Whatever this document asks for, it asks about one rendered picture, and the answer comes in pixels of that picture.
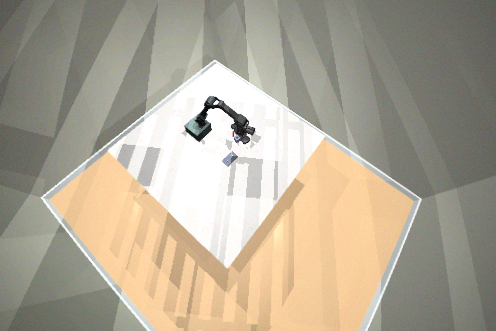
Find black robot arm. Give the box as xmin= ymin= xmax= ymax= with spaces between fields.
xmin=194 ymin=95 xmax=255 ymax=136

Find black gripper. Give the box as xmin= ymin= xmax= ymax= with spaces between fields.
xmin=231 ymin=123 xmax=251 ymax=145

